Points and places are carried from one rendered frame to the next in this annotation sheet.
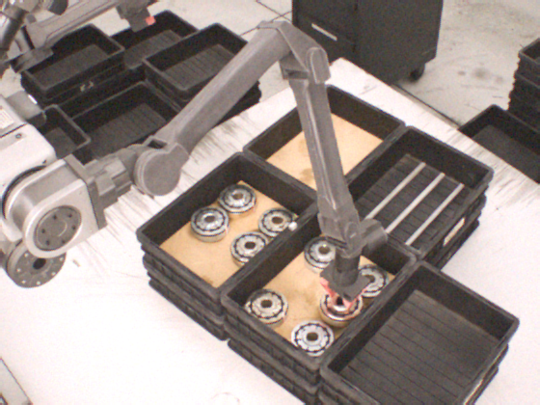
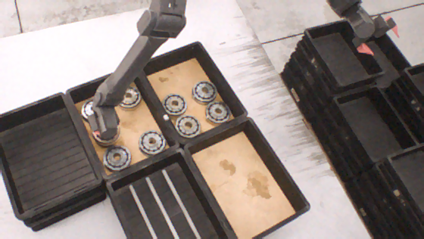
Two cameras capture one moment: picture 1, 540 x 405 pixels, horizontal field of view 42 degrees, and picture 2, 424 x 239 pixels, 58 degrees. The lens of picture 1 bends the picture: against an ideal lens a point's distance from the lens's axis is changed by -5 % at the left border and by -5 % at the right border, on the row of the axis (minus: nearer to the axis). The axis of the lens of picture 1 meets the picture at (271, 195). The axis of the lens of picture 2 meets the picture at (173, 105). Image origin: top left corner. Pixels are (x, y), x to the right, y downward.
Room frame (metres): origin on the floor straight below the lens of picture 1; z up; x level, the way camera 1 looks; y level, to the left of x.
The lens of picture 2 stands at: (1.38, -0.69, 2.21)
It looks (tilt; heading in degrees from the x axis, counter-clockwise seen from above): 61 degrees down; 102
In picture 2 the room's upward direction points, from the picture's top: 9 degrees clockwise
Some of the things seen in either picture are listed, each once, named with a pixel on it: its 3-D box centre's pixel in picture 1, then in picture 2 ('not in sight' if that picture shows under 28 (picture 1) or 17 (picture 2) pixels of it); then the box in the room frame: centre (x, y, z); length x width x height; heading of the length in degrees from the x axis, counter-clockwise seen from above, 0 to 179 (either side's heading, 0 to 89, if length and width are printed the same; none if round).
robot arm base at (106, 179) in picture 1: (101, 183); not in sight; (0.88, 0.29, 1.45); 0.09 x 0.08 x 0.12; 40
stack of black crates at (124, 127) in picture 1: (127, 149); (360, 135); (2.20, 0.58, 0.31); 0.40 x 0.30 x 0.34; 130
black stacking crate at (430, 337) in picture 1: (420, 358); (45, 156); (0.86, -0.33, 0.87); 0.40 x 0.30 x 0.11; 138
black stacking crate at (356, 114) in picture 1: (325, 151); (241, 181); (1.56, -0.16, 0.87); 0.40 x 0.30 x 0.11; 138
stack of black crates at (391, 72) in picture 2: not in sight; (372, 67); (2.25, 1.14, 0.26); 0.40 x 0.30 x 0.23; 130
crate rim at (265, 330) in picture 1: (320, 280); (121, 119); (1.06, -0.11, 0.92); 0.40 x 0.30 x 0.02; 138
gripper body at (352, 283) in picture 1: (345, 272); (103, 116); (1.02, -0.16, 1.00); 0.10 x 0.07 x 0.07; 46
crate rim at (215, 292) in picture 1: (229, 219); (191, 90); (1.27, 0.11, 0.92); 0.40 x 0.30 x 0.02; 138
